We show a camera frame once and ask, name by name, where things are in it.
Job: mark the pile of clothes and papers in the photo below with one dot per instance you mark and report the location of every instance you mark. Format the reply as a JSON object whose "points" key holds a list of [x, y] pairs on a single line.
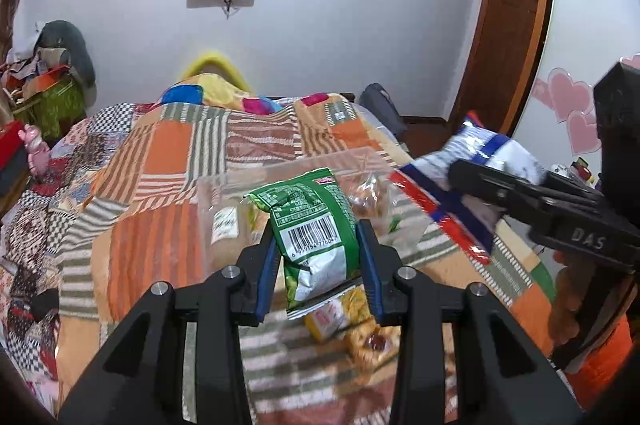
{"points": [[25, 60]]}

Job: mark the pink rabbit toy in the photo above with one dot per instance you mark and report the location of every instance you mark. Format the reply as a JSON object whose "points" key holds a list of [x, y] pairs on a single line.
{"points": [[36, 150]]}

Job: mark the grey bag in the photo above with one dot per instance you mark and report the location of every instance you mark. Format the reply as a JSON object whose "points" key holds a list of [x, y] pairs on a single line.
{"points": [[382, 110]]}

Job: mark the bread with white label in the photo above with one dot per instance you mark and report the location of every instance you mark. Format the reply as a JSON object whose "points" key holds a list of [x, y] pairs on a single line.
{"points": [[225, 225]]}

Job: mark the clear bag of buns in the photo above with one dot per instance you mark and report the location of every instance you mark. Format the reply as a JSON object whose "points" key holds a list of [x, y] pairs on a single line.
{"points": [[370, 195]]}

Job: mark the person's right hand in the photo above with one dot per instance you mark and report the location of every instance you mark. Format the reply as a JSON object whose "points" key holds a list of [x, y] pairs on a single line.
{"points": [[567, 305]]}

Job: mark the yellow puff snack bag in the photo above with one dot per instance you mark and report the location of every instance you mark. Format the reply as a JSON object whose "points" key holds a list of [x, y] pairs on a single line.
{"points": [[332, 317]]}

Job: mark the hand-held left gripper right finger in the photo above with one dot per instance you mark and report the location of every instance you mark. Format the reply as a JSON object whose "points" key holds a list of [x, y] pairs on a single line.
{"points": [[374, 277]]}

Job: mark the dark grey box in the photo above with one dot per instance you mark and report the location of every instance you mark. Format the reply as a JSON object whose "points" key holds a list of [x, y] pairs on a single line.
{"points": [[12, 177]]}

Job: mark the red box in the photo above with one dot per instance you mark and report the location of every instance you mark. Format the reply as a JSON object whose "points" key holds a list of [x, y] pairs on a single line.
{"points": [[10, 145]]}

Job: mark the green bag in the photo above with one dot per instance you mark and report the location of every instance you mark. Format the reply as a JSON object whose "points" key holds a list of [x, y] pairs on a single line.
{"points": [[55, 110]]}

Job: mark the yellow plush pillow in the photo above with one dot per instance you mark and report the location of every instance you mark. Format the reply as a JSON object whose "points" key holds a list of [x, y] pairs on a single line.
{"points": [[212, 65]]}

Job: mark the white wardrobe door with hearts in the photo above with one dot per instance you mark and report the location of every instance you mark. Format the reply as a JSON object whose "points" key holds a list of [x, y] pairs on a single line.
{"points": [[575, 5]]}

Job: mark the small colourful figurines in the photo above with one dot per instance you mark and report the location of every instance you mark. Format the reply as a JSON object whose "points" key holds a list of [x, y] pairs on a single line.
{"points": [[580, 170]]}

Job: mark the blue white snack packet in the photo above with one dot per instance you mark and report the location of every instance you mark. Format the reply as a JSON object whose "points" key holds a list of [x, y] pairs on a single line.
{"points": [[505, 150]]}

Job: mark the orange biscuit packet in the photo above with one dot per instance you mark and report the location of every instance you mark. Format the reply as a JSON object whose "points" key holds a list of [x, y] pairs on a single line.
{"points": [[372, 342]]}

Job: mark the orange flat box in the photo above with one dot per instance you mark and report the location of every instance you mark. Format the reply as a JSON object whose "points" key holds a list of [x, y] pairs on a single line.
{"points": [[47, 80]]}

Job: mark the brown wooden door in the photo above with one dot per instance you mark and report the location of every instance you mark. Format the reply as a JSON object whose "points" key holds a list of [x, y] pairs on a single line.
{"points": [[505, 45]]}

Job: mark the patchwork quilt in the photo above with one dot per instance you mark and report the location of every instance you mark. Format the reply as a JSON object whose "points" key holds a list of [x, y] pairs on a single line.
{"points": [[150, 185]]}

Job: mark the colourful floral blanket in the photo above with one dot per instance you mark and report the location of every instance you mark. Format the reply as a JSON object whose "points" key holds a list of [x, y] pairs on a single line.
{"points": [[210, 92]]}

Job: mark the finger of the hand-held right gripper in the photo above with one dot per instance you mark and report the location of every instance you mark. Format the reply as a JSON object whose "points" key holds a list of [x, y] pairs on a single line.
{"points": [[575, 190], [495, 185]]}

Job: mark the clear plastic storage container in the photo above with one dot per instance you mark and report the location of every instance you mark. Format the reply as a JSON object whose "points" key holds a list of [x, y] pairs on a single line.
{"points": [[220, 185]]}

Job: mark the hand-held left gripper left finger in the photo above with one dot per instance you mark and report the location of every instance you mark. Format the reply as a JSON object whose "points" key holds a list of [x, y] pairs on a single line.
{"points": [[267, 277]]}

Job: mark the green snack packet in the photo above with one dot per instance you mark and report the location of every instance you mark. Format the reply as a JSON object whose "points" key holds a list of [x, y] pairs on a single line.
{"points": [[310, 225]]}

